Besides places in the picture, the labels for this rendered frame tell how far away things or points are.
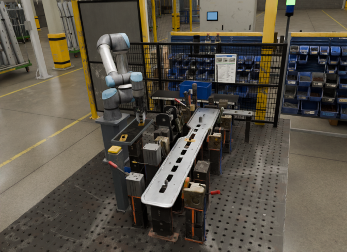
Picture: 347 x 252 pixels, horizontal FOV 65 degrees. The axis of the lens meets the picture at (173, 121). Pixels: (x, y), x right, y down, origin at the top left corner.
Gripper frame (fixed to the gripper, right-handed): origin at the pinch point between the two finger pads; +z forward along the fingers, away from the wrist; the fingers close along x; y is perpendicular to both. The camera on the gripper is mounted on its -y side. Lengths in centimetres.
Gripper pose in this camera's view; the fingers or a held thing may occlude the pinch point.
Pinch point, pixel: (141, 121)
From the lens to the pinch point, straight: 194.8
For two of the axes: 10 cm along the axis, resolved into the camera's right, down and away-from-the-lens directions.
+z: 0.4, 9.1, 4.1
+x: 10.0, -0.4, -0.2
